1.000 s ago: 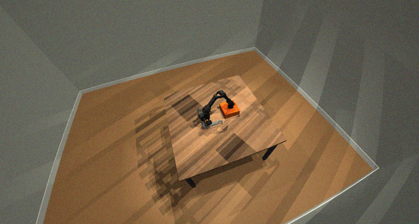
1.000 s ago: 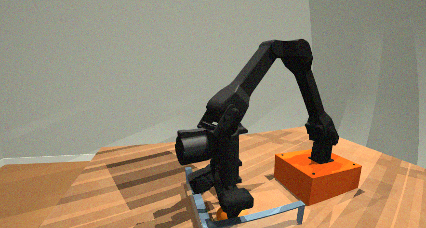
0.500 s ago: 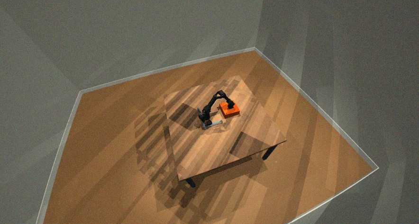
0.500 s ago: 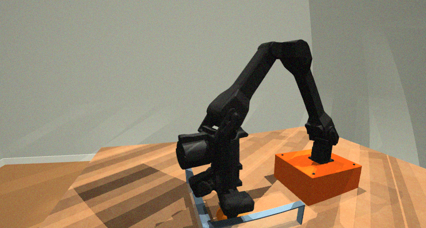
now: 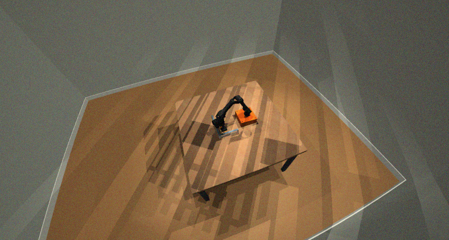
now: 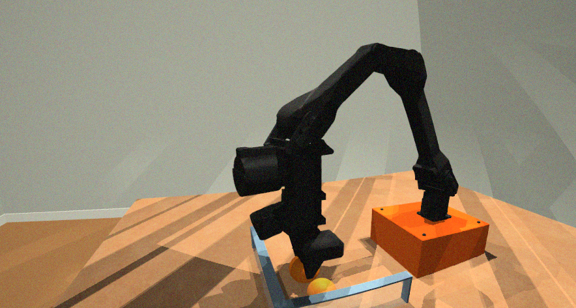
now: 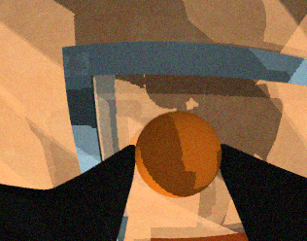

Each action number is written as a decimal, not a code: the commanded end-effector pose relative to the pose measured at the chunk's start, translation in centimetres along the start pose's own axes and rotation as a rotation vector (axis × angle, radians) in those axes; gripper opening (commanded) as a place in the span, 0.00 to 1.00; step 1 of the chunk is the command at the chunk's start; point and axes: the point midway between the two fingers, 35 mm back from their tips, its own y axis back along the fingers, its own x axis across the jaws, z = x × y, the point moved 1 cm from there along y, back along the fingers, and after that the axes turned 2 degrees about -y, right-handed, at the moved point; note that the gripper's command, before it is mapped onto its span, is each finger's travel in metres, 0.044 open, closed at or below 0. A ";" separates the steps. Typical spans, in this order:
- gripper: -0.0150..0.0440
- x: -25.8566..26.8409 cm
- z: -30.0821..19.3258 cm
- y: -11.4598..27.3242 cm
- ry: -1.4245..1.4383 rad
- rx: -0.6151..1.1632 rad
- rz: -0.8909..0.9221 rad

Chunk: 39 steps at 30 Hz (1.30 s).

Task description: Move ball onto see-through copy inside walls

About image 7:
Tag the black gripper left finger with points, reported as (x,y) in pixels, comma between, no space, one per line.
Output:
(88,208)

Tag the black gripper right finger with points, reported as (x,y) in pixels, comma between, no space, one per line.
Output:
(271,202)

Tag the clear low l-shaped wall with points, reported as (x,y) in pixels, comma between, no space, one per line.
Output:
(108,128)

